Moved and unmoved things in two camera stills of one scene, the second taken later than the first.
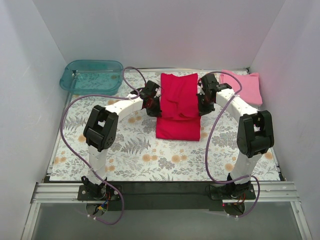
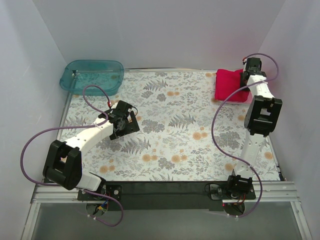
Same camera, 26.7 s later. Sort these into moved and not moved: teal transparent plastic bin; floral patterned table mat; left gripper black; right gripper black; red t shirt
Moved: left gripper black; right gripper black; red t shirt
Not moved: teal transparent plastic bin; floral patterned table mat
